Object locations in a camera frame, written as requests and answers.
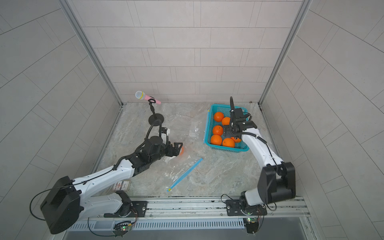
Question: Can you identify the right green circuit board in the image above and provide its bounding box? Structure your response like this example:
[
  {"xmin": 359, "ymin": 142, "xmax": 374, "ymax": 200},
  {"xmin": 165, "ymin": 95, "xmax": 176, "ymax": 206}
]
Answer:
[{"xmin": 244, "ymin": 218, "xmax": 261, "ymax": 235}]

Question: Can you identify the green circuit board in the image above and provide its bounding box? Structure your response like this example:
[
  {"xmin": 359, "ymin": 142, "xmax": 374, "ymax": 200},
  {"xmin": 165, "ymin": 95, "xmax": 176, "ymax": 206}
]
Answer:
[
  {"xmin": 244, "ymin": 218, "xmax": 261, "ymax": 235},
  {"xmin": 113, "ymin": 221, "xmax": 133, "ymax": 237}
]

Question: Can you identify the clear zip-top bag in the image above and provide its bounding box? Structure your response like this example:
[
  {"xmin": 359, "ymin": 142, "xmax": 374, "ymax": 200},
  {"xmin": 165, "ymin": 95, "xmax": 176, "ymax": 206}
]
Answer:
[
  {"xmin": 180, "ymin": 110, "xmax": 210, "ymax": 143},
  {"xmin": 146, "ymin": 147, "xmax": 203, "ymax": 192}
]

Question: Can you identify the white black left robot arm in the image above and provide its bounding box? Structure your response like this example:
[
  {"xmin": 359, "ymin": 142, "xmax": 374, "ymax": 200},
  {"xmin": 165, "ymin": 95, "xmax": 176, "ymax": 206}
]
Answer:
[{"xmin": 40, "ymin": 126, "xmax": 183, "ymax": 235}]

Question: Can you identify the black microphone stand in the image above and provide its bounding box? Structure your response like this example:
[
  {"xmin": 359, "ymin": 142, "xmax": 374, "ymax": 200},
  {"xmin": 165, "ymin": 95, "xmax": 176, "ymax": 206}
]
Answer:
[{"xmin": 148, "ymin": 98, "xmax": 164, "ymax": 126}]

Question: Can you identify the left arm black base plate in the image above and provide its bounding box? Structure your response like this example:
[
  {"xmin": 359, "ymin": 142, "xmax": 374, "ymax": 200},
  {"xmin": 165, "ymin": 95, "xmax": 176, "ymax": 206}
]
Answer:
[{"xmin": 104, "ymin": 201, "xmax": 148, "ymax": 218}]

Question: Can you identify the small printed card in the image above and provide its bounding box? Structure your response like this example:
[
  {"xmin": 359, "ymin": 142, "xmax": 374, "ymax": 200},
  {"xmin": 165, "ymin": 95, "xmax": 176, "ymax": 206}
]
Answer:
[{"xmin": 112, "ymin": 180, "xmax": 132, "ymax": 192}]

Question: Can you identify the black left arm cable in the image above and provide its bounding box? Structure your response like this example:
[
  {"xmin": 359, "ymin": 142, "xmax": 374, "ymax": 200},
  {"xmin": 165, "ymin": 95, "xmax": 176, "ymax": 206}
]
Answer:
[{"xmin": 29, "ymin": 185, "xmax": 121, "ymax": 238}]

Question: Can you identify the teal plastic perforated basket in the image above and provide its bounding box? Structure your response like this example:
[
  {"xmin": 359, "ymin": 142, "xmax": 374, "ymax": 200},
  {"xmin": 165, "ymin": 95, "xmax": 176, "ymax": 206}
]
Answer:
[{"xmin": 204, "ymin": 104, "xmax": 250, "ymax": 153}]

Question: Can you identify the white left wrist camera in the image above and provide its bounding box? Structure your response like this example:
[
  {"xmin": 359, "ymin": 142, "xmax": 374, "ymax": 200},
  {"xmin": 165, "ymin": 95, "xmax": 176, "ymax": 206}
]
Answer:
[{"xmin": 161, "ymin": 127, "xmax": 169, "ymax": 144}]

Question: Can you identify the left green circuit board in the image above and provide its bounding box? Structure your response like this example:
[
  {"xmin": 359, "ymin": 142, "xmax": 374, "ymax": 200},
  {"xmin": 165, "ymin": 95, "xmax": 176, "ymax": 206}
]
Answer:
[{"xmin": 113, "ymin": 221, "xmax": 133, "ymax": 237}]

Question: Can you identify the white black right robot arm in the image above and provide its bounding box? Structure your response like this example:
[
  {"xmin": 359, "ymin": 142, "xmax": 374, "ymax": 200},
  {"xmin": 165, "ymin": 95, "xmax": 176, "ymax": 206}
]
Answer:
[{"xmin": 228, "ymin": 97, "xmax": 296, "ymax": 215}]

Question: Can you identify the aluminium mounting rail frame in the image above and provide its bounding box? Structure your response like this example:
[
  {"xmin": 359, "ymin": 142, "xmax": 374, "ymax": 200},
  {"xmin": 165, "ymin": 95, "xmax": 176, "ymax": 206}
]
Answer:
[{"xmin": 57, "ymin": 196, "xmax": 316, "ymax": 240}]

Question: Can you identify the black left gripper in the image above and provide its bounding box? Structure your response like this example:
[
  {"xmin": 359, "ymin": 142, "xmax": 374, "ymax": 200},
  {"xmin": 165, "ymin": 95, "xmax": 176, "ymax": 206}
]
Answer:
[{"xmin": 149, "ymin": 140, "xmax": 184, "ymax": 164}]

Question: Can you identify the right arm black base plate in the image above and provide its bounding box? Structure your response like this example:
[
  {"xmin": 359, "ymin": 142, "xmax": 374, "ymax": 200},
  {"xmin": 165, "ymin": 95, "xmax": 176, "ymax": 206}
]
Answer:
[{"xmin": 225, "ymin": 199, "xmax": 268, "ymax": 216}]

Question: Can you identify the pink toy microphone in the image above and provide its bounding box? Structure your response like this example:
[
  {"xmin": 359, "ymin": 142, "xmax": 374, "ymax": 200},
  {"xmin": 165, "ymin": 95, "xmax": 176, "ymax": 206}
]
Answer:
[{"xmin": 135, "ymin": 91, "xmax": 161, "ymax": 105}]

